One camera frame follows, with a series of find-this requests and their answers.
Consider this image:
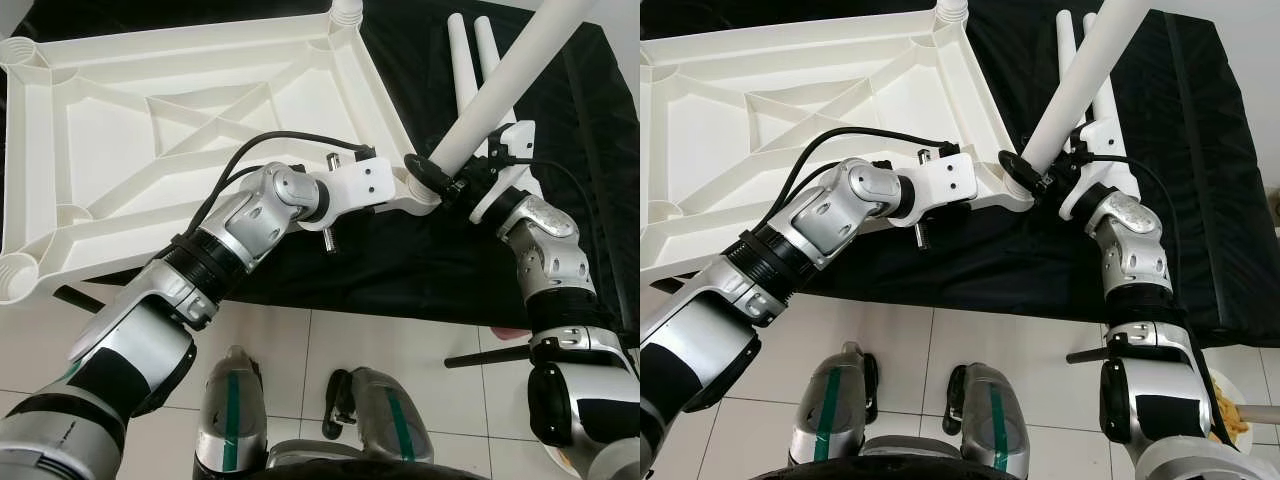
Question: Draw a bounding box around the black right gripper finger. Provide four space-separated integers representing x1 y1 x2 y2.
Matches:
1000 150 1049 191
402 153 463 201

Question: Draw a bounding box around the white plastic children table top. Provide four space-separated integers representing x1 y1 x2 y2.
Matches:
640 15 1036 271
0 15 441 306

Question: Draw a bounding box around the black table cloth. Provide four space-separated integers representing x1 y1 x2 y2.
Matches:
640 0 1280 346
0 0 641 331

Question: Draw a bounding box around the black robot right foot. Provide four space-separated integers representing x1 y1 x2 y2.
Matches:
945 365 971 433
325 368 353 438

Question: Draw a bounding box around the silver robot right leg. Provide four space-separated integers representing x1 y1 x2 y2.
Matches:
960 362 1031 476
350 367 436 466

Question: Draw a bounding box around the silver robot leg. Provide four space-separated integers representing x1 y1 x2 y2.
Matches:
790 342 876 466
350 367 436 466
195 345 269 476
960 362 1031 476

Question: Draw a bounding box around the silver robot left leg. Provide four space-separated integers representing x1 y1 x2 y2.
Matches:
790 342 876 466
195 345 269 476

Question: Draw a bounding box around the black robot torso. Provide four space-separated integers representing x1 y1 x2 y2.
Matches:
750 437 1131 480
195 437 531 480

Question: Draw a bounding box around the yellow crumpled cloth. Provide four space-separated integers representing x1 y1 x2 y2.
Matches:
1210 375 1251 446

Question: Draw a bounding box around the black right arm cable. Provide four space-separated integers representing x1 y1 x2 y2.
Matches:
1085 152 1241 441
505 155 593 291

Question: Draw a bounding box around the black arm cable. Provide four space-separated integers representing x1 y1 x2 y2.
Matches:
190 130 379 241
770 127 961 231
505 155 593 291
1085 152 1241 441

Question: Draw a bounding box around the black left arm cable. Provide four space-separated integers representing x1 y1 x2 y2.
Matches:
770 127 961 231
190 130 379 241

